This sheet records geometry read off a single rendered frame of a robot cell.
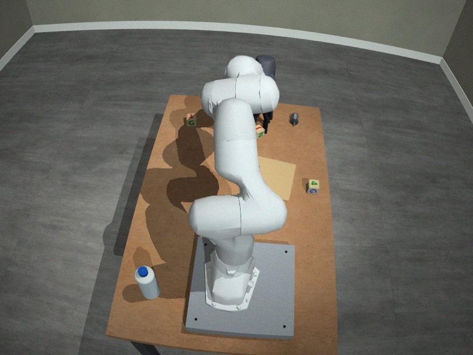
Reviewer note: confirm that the white bottle with blue cap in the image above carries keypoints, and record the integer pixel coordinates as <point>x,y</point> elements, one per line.
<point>147,282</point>

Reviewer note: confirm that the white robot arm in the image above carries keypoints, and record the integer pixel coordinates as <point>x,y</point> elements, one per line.
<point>256,209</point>

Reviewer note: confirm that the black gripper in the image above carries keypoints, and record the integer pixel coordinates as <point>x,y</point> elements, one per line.
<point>267,117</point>

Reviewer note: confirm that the beige square mat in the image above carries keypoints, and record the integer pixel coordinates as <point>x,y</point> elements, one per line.
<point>278,176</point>

